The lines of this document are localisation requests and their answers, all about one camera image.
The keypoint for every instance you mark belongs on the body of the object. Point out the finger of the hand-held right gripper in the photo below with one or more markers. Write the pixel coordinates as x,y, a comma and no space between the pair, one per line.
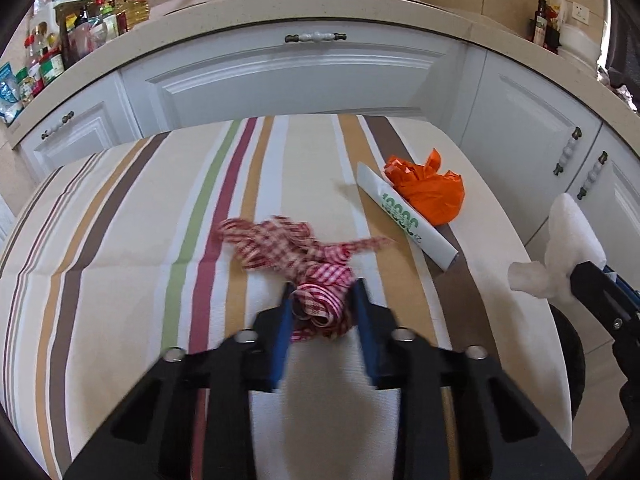
625,285
597,292

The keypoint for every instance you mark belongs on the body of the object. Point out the dark cloth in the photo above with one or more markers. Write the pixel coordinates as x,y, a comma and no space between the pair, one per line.
625,40

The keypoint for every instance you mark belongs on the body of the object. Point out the red checkered ribbon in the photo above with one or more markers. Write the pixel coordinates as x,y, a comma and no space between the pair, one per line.
280,245

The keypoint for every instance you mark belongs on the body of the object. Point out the cooking oil bottle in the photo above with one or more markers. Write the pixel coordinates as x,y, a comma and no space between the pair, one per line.
134,5

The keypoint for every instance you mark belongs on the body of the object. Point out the white tissue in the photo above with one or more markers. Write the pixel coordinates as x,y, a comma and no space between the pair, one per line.
570,230

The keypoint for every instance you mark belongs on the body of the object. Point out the dark glass bottle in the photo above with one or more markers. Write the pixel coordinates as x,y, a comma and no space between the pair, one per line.
540,22

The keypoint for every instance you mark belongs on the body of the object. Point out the white packet green print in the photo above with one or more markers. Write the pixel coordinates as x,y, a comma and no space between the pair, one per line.
400,210

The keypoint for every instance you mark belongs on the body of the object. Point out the white container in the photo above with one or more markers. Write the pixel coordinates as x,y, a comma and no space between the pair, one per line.
577,50

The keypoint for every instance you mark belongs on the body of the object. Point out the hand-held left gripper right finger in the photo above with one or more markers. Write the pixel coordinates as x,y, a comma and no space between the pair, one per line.
367,345

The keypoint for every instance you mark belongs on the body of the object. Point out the wall outlet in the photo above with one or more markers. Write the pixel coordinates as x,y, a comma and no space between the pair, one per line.
580,12

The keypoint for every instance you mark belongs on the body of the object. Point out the row of condiment bottles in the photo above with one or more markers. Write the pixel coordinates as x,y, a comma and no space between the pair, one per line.
65,35

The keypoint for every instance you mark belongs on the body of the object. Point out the black trash bin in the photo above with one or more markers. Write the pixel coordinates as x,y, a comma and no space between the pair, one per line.
570,360

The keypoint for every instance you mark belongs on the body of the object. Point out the beige stone countertop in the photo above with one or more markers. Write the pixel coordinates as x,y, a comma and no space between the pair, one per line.
250,20

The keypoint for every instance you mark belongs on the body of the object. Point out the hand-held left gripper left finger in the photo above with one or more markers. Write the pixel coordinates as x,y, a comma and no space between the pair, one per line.
281,345

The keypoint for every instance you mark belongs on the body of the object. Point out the orange plastic bag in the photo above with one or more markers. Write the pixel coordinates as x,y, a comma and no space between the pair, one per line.
430,192

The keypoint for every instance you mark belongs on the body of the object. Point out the striped tablecloth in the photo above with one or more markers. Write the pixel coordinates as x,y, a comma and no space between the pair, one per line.
125,260

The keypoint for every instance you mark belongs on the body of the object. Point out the white kitchen cabinets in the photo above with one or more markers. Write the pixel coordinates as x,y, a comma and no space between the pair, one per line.
300,80

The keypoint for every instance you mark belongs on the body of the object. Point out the blue snack packet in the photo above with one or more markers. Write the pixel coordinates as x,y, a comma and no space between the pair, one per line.
11,95

